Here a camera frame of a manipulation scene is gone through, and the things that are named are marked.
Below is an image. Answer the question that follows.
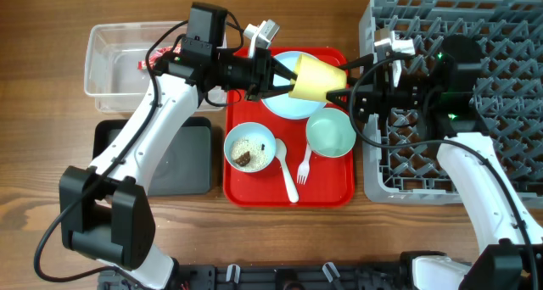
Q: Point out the clear plastic bin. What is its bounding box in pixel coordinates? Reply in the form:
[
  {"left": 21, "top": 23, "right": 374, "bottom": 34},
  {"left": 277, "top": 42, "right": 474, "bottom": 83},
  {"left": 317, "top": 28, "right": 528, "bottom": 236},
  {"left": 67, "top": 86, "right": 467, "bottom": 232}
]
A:
[{"left": 83, "top": 20, "right": 228, "bottom": 114}]

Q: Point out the blue bowl with rice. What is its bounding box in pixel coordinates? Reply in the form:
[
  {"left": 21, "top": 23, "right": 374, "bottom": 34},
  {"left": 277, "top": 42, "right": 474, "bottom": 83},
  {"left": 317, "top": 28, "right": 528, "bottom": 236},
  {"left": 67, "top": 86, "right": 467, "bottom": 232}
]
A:
[{"left": 223, "top": 122, "right": 277, "bottom": 173}]

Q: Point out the white plastic spoon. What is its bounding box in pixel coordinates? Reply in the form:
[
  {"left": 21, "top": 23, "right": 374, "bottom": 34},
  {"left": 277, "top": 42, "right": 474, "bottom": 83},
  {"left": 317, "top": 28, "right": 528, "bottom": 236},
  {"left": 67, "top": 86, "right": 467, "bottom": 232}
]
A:
[{"left": 275, "top": 138, "right": 299, "bottom": 204}]

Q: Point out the light blue plate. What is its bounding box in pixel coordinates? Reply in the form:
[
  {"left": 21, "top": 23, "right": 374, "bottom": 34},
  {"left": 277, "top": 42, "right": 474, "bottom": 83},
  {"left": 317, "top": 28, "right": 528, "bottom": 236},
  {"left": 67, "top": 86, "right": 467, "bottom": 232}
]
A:
[{"left": 262, "top": 51, "right": 326, "bottom": 120}]

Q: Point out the mint green bowl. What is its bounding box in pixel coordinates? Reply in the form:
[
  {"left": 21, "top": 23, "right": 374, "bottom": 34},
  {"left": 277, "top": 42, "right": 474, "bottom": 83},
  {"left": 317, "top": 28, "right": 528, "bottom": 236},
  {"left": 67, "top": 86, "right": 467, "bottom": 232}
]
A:
[{"left": 305, "top": 108, "right": 356, "bottom": 158}]

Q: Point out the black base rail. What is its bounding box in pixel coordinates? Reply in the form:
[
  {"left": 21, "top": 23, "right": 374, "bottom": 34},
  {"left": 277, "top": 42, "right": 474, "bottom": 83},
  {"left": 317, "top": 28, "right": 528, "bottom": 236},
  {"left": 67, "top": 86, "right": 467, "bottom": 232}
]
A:
[{"left": 97, "top": 250, "right": 474, "bottom": 290}]

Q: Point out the black waste tray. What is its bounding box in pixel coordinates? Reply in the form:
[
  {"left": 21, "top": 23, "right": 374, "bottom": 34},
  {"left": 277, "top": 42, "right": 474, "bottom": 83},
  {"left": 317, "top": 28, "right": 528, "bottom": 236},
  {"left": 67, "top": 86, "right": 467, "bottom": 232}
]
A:
[{"left": 109, "top": 116, "right": 212, "bottom": 197}]

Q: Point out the white plastic fork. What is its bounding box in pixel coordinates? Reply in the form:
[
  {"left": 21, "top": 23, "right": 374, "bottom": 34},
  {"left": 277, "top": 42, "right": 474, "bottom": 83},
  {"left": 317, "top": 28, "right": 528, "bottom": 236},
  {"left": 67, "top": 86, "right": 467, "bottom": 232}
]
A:
[{"left": 297, "top": 144, "right": 312, "bottom": 185}]

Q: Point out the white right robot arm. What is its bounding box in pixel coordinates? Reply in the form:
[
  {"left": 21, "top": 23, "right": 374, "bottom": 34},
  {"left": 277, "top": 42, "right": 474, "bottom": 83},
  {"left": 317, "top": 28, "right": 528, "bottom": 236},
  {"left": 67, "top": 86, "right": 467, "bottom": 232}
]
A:
[{"left": 327, "top": 33, "right": 542, "bottom": 289}]

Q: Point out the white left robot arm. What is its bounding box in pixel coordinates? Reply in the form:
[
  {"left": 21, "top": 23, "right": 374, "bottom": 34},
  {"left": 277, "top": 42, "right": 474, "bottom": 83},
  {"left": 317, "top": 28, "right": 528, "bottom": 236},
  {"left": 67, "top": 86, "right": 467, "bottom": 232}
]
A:
[{"left": 54, "top": 3, "right": 295, "bottom": 289}]

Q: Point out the red plastic tray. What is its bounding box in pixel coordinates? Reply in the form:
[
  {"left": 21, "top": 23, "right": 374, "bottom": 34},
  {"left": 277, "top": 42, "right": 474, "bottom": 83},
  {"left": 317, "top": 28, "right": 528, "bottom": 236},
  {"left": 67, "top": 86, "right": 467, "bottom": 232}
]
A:
[{"left": 222, "top": 47, "right": 355, "bottom": 209}]

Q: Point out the yellow plastic cup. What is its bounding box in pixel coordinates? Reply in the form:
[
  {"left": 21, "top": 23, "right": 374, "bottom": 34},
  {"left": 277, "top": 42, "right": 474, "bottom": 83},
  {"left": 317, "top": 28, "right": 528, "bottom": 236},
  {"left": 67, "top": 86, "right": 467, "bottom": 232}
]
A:
[{"left": 288, "top": 54, "right": 347, "bottom": 103}]

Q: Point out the red snack wrapper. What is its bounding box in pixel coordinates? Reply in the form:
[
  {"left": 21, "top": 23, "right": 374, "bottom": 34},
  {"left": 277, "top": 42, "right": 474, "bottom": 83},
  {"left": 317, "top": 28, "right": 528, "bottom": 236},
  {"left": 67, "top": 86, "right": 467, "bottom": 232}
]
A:
[{"left": 137, "top": 44, "right": 182, "bottom": 70}]

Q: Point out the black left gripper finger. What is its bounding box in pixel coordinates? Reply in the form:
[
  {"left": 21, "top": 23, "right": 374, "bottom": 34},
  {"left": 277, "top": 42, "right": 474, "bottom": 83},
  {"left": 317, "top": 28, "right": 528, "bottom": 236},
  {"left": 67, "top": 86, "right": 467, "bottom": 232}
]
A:
[
  {"left": 271, "top": 61, "right": 297, "bottom": 81},
  {"left": 260, "top": 85, "right": 294, "bottom": 98}
]

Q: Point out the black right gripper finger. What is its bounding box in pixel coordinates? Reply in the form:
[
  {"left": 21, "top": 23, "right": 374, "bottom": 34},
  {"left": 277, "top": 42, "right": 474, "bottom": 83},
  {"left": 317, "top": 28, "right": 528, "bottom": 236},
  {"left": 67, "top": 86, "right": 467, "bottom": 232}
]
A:
[
  {"left": 326, "top": 89, "right": 354, "bottom": 105},
  {"left": 338, "top": 55, "right": 374, "bottom": 70}
]

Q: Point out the grey dishwasher rack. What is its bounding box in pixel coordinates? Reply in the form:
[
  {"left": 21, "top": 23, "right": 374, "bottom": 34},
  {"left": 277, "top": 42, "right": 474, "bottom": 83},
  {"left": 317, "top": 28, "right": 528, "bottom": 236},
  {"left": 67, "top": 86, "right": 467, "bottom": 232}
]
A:
[{"left": 358, "top": 0, "right": 542, "bottom": 209}]

